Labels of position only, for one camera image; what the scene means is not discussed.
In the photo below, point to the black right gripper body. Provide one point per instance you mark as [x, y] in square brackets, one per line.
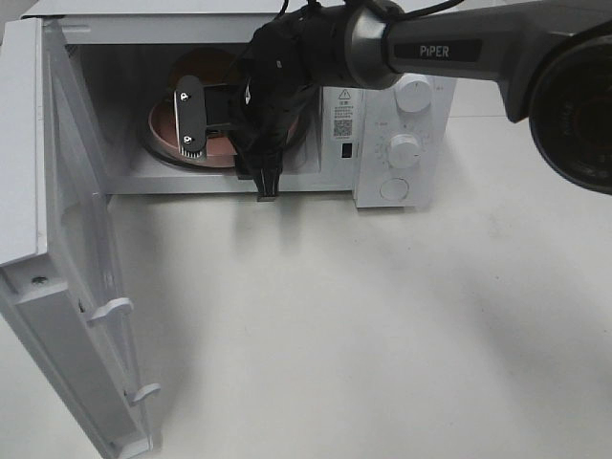
[257, 114]

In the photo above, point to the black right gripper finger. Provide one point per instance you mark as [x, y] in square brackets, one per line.
[267, 182]

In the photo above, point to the burger with lettuce and tomato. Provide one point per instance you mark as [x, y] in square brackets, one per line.
[210, 65]

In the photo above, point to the pink round plate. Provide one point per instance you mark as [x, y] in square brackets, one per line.
[160, 135]

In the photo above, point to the white microwave door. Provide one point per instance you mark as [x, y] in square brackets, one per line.
[61, 286]

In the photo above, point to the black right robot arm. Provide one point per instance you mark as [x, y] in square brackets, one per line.
[551, 61]

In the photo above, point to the glass microwave turntable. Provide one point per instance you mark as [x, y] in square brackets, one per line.
[294, 156]

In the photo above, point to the white microwave oven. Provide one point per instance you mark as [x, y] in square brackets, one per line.
[126, 50]

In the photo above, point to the lower white microwave knob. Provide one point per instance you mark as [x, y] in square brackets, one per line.
[404, 151]

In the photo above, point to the white microwave knob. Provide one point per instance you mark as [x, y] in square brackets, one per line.
[404, 151]
[413, 95]

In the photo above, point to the upper white microwave knob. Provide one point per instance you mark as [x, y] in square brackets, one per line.
[413, 95]

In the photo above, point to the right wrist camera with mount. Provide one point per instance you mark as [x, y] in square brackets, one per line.
[190, 118]

